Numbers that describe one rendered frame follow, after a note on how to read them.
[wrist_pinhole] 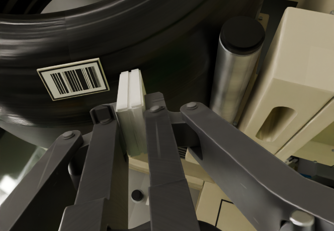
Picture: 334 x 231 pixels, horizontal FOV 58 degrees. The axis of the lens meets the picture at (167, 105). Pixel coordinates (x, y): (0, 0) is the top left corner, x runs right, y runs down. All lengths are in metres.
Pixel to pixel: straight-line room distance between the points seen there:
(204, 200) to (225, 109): 0.48
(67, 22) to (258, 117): 0.24
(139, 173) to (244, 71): 0.66
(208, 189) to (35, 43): 0.66
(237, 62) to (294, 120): 0.10
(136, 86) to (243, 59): 0.16
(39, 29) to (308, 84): 0.27
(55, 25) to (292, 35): 0.24
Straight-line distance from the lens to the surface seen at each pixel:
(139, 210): 0.93
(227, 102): 0.41
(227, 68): 0.34
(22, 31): 0.35
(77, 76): 0.31
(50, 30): 0.33
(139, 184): 0.94
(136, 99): 0.17
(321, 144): 0.71
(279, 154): 0.49
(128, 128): 0.16
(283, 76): 0.30
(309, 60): 0.31
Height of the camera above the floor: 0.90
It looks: 11 degrees up
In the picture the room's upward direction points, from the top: 75 degrees counter-clockwise
